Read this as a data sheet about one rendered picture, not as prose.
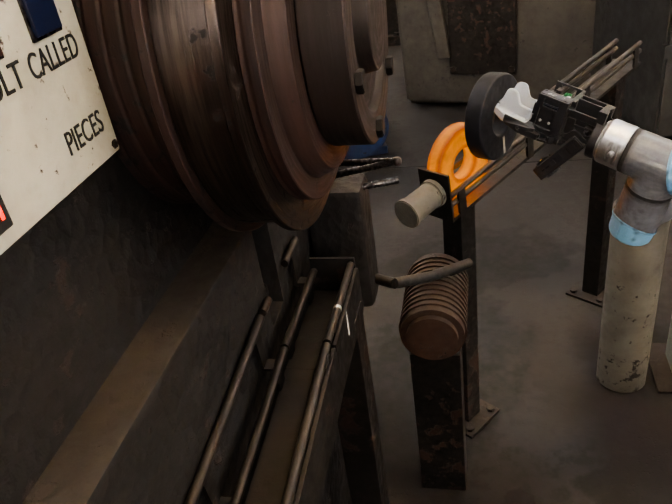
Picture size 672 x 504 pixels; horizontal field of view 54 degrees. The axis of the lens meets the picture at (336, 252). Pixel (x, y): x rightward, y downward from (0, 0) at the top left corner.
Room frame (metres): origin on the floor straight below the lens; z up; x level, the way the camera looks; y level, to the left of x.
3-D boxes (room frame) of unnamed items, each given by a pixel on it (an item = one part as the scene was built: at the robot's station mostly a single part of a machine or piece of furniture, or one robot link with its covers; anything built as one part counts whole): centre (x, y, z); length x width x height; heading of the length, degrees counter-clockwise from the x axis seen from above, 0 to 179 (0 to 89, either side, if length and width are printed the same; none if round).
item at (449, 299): (1.06, -0.18, 0.27); 0.22 x 0.13 x 0.53; 165
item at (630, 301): (1.24, -0.69, 0.26); 0.12 x 0.12 x 0.52
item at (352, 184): (1.01, -0.01, 0.68); 0.11 x 0.08 x 0.24; 75
